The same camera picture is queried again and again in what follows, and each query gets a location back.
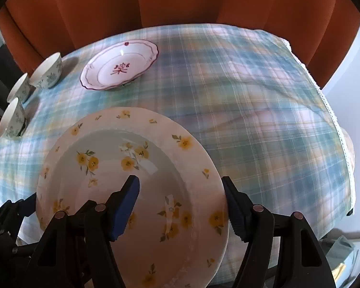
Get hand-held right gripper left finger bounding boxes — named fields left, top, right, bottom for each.
left=28, top=175, right=140, bottom=288

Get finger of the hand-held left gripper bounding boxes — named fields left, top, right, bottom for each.
left=0, top=192, right=38, bottom=238
left=0, top=231, right=40, bottom=259

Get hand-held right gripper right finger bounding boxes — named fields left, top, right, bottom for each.
left=221, top=176, right=336, bottom=288

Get yellow flower plate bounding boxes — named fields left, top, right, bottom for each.
left=35, top=107, right=230, bottom=288

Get green floral bowl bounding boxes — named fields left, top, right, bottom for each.
left=7, top=73, right=33, bottom=103
left=0, top=97, right=27, bottom=138
left=29, top=52, right=62, bottom=89

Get plaid tablecloth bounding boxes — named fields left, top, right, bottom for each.
left=0, top=23, right=356, bottom=285

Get red pattern scalloped plate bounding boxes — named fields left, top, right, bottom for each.
left=79, top=40, right=159, bottom=91

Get orange curtain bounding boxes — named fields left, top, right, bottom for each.
left=0, top=0, right=360, bottom=144

